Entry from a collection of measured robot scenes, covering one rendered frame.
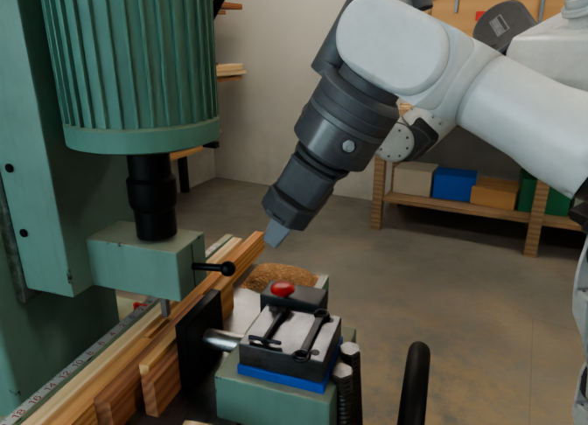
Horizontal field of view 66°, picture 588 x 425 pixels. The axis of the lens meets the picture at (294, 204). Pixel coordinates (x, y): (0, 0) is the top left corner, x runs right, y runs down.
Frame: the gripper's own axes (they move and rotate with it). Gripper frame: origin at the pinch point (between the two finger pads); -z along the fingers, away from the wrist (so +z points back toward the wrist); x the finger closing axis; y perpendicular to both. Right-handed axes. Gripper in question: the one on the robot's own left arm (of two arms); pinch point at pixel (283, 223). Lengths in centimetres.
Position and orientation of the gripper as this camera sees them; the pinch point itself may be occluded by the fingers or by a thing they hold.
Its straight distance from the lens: 53.4
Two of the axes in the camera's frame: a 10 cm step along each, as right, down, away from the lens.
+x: 3.2, -3.2, 8.9
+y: -8.2, -5.6, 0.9
